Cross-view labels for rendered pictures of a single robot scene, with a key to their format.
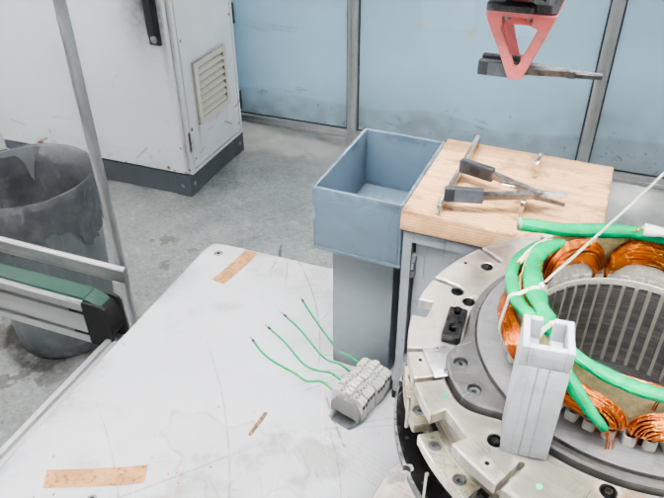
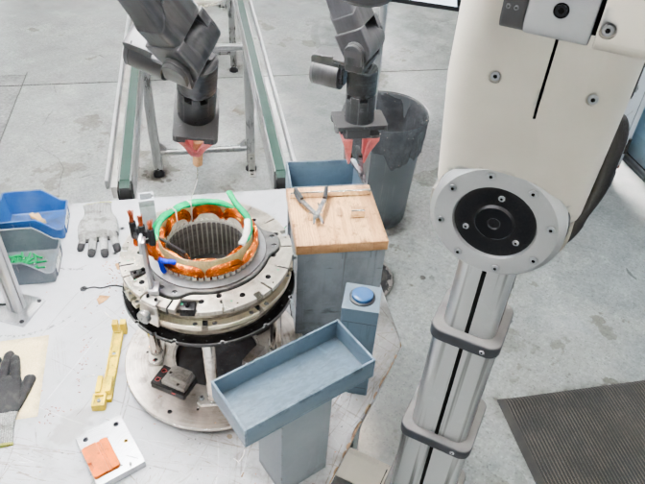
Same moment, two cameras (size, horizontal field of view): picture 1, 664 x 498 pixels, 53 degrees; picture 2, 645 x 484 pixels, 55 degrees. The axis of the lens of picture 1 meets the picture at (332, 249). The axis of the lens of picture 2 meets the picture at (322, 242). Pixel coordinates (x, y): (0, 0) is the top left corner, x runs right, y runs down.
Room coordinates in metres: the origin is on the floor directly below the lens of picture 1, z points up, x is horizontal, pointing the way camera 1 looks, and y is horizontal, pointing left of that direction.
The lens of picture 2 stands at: (0.03, -1.06, 1.87)
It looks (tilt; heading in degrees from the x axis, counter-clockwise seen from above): 40 degrees down; 56
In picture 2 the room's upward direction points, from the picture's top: 4 degrees clockwise
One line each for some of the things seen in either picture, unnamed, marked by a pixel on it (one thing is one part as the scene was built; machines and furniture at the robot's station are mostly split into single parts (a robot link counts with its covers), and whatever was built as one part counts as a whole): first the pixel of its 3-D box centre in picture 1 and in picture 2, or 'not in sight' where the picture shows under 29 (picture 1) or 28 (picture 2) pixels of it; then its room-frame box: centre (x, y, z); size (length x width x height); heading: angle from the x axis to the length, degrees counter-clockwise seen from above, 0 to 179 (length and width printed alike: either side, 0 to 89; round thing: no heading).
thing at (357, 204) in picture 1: (377, 260); (321, 221); (0.71, -0.06, 0.92); 0.17 x 0.11 x 0.28; 157
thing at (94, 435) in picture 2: not in sight; (109, 450); (0.08, -0.33, 0.79); 0.12 x 0.09 x 0.02; 94
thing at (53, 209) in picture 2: not in sight; (34, 215); (0.11, 0.43, 0.82); 0.16 x 0.14 x 0.07; 161
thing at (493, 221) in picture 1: (511, 197); (334, 217); (0.64, -0.20, 1.05); 0.20 x 0.19 x 0.02; 67
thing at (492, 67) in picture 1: (497, 68); not in sight; (0.69, -0.18, 1.19); 0.04 x 0.01 x 0.02; 67
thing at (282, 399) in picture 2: not in sight; (294, 421); (0.36, -0.52, 0.92); 0.25 x 0.11 x 0.28; 3
